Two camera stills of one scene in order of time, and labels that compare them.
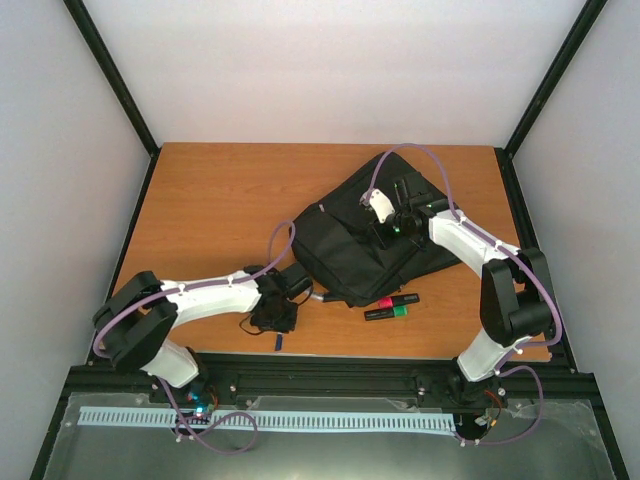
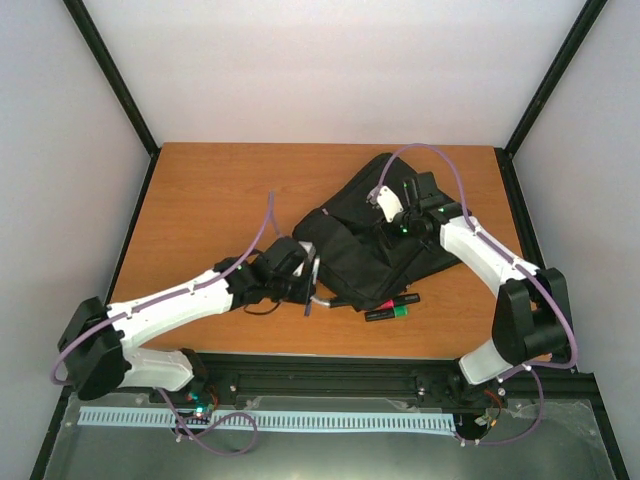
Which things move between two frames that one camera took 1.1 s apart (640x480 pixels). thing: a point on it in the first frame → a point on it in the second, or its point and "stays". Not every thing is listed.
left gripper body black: [277, 321] → [282, 292]
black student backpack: [342, 251] stays
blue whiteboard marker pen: [279, 339] → [308, 303]
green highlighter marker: [378, 314] stays
